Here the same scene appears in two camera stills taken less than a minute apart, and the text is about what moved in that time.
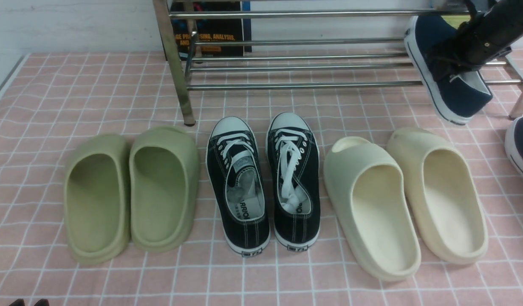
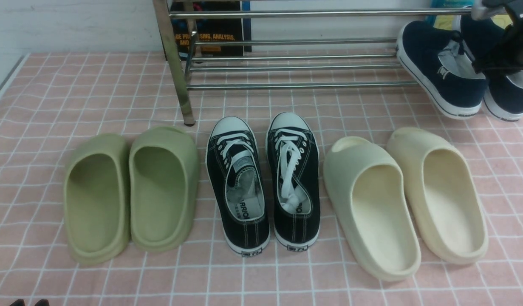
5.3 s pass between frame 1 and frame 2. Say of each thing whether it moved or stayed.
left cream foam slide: stayed
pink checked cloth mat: stayed
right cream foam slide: stayed
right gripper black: moved
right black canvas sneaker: stayed
